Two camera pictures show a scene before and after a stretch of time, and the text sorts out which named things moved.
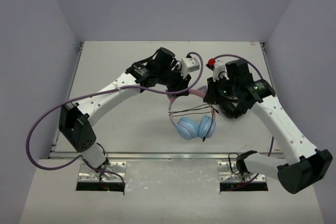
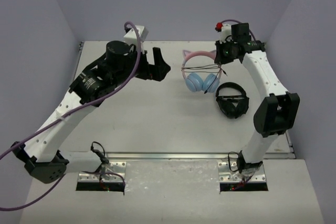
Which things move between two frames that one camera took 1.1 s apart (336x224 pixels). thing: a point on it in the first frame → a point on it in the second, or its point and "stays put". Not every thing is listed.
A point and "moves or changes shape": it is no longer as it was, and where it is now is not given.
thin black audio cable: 213,109 moves or changes shape
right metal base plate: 229,172 stays put
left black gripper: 177,84 → 146,67
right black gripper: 212,96 → 221,58
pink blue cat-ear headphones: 188,128 moves or changes shape
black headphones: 233,108 stays put
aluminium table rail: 151,156 stays put
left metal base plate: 115,171 stays put
